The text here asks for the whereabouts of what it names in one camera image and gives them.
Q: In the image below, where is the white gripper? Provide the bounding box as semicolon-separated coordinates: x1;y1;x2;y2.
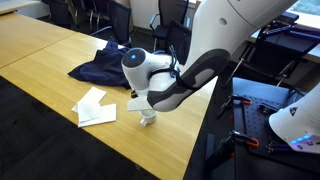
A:
126;96;155;113

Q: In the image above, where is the white paper napkin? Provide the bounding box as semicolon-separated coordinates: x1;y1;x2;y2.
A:
70;86;108;114
76;102;118;129

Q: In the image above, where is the navy blue cloth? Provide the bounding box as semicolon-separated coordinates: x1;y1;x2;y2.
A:
67;40;133;90

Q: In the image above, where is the black mesh office chair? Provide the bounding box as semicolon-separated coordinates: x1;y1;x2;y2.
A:
90;0;133;47
164;19;193;66

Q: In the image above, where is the black office chair with armrests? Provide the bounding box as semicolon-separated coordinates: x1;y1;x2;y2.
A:
148;0;192;52

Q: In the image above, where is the orange and black clamp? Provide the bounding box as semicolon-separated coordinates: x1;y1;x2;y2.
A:
213;130;260;160
217;94;253;120

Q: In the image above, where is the black perforated mounting board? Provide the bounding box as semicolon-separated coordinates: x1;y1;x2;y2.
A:
240;94;320;158

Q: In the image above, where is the black pegboard panel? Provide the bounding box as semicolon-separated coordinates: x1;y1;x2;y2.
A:
231;76;320;180

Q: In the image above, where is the white cup with handle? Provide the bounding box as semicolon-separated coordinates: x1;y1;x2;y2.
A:
138;109;158;128

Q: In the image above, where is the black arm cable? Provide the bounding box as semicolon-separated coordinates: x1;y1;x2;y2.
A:
148;45;201;91

